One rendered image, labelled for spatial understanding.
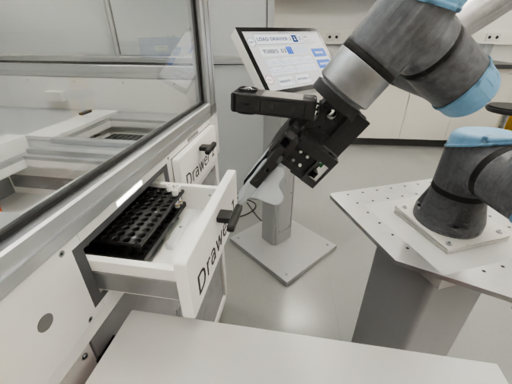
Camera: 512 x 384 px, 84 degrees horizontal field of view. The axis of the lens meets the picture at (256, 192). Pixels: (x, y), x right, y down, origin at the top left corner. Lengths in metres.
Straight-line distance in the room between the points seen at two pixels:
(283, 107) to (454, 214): 0.51
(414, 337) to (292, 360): 0.51
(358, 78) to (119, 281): 0.42
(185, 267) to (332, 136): 0.26
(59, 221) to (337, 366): 0.43
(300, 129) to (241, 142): 1.75
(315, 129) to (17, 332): 0.42
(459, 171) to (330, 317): 1.00
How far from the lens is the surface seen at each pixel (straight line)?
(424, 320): 0.90
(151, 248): 0.51
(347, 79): 0.36
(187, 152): 0.72
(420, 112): 3.71
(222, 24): 2.02
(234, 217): 0.48
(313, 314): 1.51
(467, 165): 0.71
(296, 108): 0.38
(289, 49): 1.41
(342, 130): 0.40
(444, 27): 0.39
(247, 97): 0.39
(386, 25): 0.37
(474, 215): 0.78
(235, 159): 2.19
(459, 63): 0.42
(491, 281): 0.74
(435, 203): 0.77
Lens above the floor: 1.18
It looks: 29 degrees down
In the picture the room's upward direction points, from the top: straight up
